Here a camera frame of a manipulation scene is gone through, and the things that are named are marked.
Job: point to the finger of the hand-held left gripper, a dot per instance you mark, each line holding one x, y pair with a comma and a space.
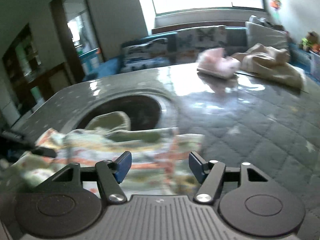
43, 152

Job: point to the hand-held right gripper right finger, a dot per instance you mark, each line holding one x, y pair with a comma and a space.
196, 166

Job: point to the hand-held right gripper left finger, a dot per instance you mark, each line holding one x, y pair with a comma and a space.
123, 165

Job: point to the pastel striped button shirt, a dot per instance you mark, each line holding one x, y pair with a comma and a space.
150, 145

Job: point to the dark wooden cabinet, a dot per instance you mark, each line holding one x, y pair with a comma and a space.
22, 67

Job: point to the teal playpen panel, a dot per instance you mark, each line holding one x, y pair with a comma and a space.
90, 62

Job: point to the pink folded garment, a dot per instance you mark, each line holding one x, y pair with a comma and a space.
217, 63

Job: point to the butterfly print cushion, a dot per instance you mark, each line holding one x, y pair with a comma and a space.
200, 43
145, 53

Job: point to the cream garment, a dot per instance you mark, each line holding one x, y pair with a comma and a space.
270, 65

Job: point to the blue sofa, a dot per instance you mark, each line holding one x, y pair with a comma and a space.
236, 36

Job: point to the grey pillow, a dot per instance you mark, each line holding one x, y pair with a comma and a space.
267, 36

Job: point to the clear plastic storage box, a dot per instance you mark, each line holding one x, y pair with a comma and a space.
315, 65

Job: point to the grey cloth bundle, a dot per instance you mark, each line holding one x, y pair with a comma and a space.
265, 22

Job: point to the brown plush toy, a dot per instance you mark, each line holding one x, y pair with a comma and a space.
310, 41

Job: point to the colourful pinwheel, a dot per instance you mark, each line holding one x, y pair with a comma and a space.
276, 3

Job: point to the dark wooden door frame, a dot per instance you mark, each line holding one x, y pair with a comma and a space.
56, 42

